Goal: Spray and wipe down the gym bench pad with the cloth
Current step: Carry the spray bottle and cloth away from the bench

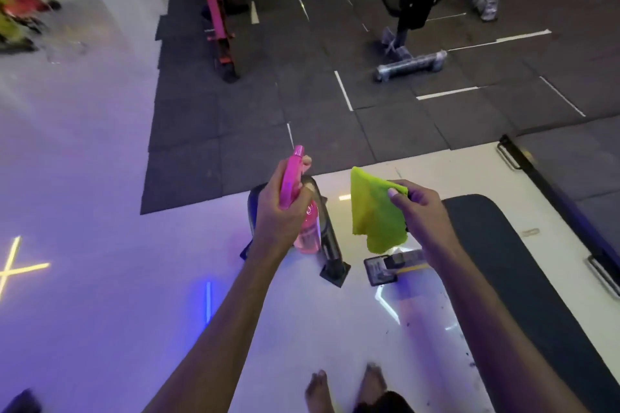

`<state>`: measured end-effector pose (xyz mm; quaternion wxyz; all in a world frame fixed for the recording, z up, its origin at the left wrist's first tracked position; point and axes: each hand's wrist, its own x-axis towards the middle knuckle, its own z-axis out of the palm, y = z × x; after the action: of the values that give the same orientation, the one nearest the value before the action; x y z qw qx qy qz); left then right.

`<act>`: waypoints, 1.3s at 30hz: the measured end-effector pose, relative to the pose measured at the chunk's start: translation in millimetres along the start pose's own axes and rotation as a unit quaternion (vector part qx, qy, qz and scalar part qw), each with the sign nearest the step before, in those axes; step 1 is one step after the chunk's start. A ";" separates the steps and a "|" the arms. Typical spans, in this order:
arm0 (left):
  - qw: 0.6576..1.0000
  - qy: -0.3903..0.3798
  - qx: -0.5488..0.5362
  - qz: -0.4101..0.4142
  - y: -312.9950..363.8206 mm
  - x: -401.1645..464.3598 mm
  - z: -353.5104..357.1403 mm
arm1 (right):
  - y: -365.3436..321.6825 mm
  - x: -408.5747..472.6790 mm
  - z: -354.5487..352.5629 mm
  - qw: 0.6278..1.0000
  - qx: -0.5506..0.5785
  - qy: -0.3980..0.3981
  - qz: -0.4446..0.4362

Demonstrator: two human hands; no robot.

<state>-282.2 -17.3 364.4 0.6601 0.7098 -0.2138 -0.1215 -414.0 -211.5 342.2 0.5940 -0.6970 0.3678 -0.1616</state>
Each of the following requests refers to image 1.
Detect person's right hand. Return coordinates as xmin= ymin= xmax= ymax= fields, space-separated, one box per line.
xmin=387 ymin=180 xmax=464 ymax=261

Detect person's left hand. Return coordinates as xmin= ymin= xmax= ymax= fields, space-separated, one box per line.
xmin=252 ymin=155 xmax=315 ymax=250

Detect yellow-green microfibre cloth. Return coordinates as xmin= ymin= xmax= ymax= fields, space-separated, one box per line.
xmin=350 ymin=166 xmax=410 ymax=256

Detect pink spray bottle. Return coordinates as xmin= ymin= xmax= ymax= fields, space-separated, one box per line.
xmin=279 ymin=145 xmax=322 ymax=254

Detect person's right forearm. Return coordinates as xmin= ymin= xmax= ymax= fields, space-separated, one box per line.
xmin=422 ymin=247 xmax=589 ymax=413

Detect person's left forearm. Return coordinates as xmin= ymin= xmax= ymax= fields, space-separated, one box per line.
xmin=143 ymin=242 xmax=297 ymax=413

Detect black bench foot plate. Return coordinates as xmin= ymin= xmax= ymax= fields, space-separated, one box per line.
xmin=363 ymin=248 xmax=433 ymax=288

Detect person's right foot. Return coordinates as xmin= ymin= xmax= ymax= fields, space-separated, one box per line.
xmin=357 ymin=363 xmax=388 ymax=406

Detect person's foot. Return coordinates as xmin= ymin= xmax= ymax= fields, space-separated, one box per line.
xmin=305 ymin=369 xmax=336 ymax=413
xmin=357 ymin=363 xmax=388 ymax=406

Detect person's left foot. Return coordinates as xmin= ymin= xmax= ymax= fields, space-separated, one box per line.
xmin=305 ymin=369 xmax=336 ymax=413

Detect person's dark shorts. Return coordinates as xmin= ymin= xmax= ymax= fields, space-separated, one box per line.
xmin=353 ymin=390 xmax=416 ymax=413

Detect pile of colourful items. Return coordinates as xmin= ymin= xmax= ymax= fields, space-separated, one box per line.
xmin=0 ymin=0 xmax=63 ymax=54

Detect dark object at floor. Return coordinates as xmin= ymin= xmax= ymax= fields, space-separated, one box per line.
xmin=0 ymin=388 xmax=43 ymax=413

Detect black metal floor frame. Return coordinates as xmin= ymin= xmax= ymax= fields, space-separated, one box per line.
xmin=496 ymin=134 xmax=620 ymax=299

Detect red gym machine frame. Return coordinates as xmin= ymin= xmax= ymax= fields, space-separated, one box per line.
xmin=194 ymin=0 xmax=240 ymax=84

